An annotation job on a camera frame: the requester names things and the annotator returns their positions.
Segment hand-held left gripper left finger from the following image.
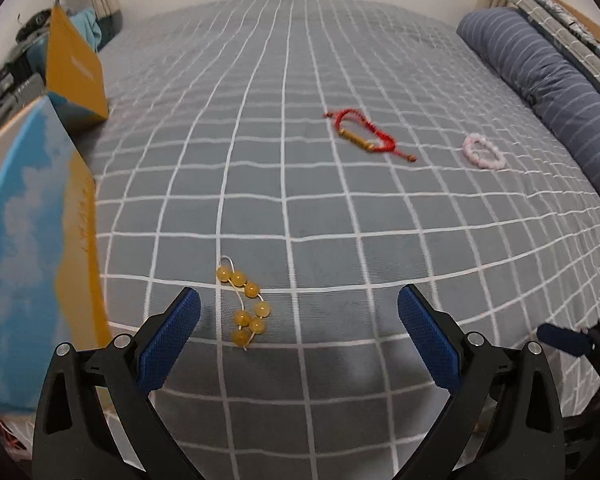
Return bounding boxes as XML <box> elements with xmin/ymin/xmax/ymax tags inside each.
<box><xmin>32</xmin><ymin>287</ymin><xmax>202</xmax><ymax>480</ymax></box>

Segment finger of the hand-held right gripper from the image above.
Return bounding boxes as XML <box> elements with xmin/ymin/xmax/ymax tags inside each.
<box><xmin>537</xmin><ymin>323</ymin><xmax>597</xmax><ymax>357</ymax></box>

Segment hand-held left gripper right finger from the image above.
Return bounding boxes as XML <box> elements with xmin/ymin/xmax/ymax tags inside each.
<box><xmin>397</xmin><ymin>284</ymin><xmax>566</xmax><ymax>480</ymax></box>

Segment yellow bead bracelet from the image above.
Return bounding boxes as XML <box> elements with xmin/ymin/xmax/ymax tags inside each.
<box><xmin>215</xmin><ymin>256</ymin><xmax>274</xmax><ymax>352</ymax></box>

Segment blue and yellow cardboard box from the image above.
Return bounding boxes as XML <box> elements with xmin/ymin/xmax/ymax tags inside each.
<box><xmin>0</xmin><ymin>6</ymin><xmax>112</xmax><ymax>411</ymax></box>

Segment pink bead bracelet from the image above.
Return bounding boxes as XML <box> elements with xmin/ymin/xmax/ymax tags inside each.
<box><xmin>462</xmin><ymin>133</ymin><xmax>506</xmax><ymax>170</ymax></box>

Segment red cord bracelet with tail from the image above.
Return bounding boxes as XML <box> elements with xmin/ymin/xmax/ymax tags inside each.
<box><xmin>323</xmin><ymin>108</ymin><xmax>419</xmax><ymax>164</ymax></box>

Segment grey checked bed sheet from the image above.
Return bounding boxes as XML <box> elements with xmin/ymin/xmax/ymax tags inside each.
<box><xmin>0</xmin><ymin>0</ymin><xmax>600</xmax><ymax>480</ymax></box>

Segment blue striped rolled duvet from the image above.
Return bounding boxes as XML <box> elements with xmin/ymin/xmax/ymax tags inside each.
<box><xmin>456</xmin><ymin>8</ymin><xmax>600</xmax><ymax>207</ymax></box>

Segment pile of desk clutter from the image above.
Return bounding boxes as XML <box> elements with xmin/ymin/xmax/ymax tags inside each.
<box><xmin>0</xmin><ymin>35</ymin><xmax>51</xmax><ymax>143</ymax></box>

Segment grey plaid pillow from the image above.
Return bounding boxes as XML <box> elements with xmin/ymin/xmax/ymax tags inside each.
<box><xmin>505</xmin><ymin>0</ymin><xmax>600</xmax><ymax>111</ymax></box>

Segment wooden headboard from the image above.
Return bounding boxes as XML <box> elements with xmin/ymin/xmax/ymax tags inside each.
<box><xmin>555</xmin><ymin>1</ymin><xmax>600</xmax><ymax>58</ymax></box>

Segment teal suitcase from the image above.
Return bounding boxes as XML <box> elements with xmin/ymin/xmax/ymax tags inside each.
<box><xmin>97</xmin><ymin>10</ymin><xmax>127</xmax><ymax>52</ymax></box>

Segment light blue cloth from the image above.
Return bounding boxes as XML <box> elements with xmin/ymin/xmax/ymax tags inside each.
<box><xmin>69</xmin><ymin>8</ymin><xmax>104</xmax><ymax>54</ymax></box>

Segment navy patterned pillow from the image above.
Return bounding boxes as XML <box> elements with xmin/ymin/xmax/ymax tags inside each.
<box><xmin>502</xmin><ymin>0</ymin><xmax>600</xmax><ymax>73</ymax></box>

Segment black headphones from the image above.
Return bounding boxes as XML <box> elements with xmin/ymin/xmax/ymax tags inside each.
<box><xmin>16</xmin><ymin>8</ymin><xmax>53</xmax><ymax>41</ymax></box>

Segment red cables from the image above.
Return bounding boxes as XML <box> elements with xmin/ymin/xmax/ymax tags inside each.
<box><xmin>0</xmin><ymin>410</ymin><xmax>33</xmax><ymax>457</ymax></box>

